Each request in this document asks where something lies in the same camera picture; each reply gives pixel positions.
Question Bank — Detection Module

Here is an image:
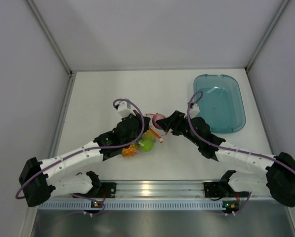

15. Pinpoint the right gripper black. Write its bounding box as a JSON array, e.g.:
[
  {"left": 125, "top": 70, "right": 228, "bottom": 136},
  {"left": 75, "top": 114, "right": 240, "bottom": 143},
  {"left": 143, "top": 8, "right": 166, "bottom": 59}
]
[{"left": 157, "top": 111, "right": 202, "bottom": 147}]

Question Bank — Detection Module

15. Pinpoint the purple toy onion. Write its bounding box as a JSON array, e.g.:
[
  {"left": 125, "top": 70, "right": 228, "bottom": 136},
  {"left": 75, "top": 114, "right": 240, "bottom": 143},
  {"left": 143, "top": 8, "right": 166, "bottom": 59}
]
[{"left": 152, "top": 113, "right": 165, "bottom": 130}]

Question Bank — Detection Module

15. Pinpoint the clear zip top bag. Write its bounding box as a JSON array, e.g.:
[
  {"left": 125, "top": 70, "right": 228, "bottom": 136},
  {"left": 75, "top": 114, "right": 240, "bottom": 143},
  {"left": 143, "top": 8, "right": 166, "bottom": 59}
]
[{"left": 121, "top": 113, "right": 168, "bottom": 158}]

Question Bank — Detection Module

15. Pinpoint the orange toy pineapple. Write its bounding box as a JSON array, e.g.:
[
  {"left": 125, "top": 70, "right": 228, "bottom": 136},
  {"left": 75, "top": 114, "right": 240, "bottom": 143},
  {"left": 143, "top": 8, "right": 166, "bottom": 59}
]
[{"left": 122, "top": 144, "right": 139, "bottom": 158}]

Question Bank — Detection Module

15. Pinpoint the green toy apple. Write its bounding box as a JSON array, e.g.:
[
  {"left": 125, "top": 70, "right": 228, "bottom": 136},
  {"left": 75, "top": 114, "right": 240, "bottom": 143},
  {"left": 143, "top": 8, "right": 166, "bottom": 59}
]
[{"left": 138, "top": 139, "right": 154, "bottom": 152}]

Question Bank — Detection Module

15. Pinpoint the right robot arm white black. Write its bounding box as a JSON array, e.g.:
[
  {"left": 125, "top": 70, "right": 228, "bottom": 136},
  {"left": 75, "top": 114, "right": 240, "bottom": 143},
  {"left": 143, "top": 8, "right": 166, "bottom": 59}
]
[{"left": 154, "top": 111, "right": 295, "bottom": 207}]

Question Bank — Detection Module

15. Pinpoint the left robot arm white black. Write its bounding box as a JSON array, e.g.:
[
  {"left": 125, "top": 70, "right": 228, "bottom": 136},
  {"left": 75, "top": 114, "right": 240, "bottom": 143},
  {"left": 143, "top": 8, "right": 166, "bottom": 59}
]
[{"left": 19, "top": 114, "right": 150, "bottom": 207}]

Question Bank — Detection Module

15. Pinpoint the blue plastic basin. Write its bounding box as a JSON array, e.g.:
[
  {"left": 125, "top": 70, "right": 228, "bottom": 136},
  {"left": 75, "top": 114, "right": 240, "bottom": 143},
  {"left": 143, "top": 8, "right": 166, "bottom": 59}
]
[{"left": 193, "top": 74, "right": 246, "bottom": 134}]

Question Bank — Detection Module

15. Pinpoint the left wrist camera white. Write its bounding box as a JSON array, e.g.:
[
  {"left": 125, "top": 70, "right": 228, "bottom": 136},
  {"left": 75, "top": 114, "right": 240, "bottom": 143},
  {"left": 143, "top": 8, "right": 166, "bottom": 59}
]
[{"left": 114, "top": 99, "right": 134, "bottom": 118}]

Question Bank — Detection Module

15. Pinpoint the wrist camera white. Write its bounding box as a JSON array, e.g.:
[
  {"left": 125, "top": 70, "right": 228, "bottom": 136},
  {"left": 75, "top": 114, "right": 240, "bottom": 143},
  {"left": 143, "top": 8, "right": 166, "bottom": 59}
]
[
  {"left": 114, "top": 99, "right": 134, "bottom": 118},
  {"left": 189, "top": 103, "right": 200, "bottom": 119}
]

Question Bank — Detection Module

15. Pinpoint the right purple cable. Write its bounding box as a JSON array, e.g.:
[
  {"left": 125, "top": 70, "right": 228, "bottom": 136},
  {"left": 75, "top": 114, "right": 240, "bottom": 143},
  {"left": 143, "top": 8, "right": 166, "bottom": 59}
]
[{"left": 187, "top": 90, "right": 295, "bottom": 193}]

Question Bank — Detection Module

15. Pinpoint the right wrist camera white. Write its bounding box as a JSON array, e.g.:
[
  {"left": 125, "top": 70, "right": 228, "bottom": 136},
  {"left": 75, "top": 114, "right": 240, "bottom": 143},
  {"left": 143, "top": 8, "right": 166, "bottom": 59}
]
[{"left": 189, "top": 103, "right": 200, "bottom": 119}]

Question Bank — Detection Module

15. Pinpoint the aluminium mounting rail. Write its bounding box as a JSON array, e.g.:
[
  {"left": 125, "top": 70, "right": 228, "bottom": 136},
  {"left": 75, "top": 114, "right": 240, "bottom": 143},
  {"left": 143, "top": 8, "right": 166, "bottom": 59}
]
[{"left": 50, "top": 177, "right": 269, "bottom": 200}]

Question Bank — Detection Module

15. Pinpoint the left aluminium frame post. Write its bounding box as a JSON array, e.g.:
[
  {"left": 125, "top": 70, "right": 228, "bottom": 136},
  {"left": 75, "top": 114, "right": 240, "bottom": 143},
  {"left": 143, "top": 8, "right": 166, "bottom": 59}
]
[{"left": 24, "top": 0, "right": 74, "bottom": 100}]

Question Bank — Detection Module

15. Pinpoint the aluminium frame post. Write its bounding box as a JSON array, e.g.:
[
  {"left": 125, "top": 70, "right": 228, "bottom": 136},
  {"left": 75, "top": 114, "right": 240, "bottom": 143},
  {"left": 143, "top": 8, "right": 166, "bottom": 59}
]
[
  {"left": 24, "top": 0, "right": 74, "bottom": 100},
  {"left": 245, "top": 0, "right": 292, "bottom": 74}
]

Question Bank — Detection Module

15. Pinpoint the grey slotted cable duct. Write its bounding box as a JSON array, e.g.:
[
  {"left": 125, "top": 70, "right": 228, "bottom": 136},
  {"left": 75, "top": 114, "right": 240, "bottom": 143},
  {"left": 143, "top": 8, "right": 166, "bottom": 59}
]
[{"left": 38, "top": 199, "right": 239, "bottom": 210}]

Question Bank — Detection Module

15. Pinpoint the right aluminium frame post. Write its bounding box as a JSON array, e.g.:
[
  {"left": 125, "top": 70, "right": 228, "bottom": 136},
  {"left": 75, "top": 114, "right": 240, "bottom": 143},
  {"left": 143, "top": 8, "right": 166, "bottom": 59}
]
[{"left": 245, "top": 0, "right": 292, "bottom": 74}]

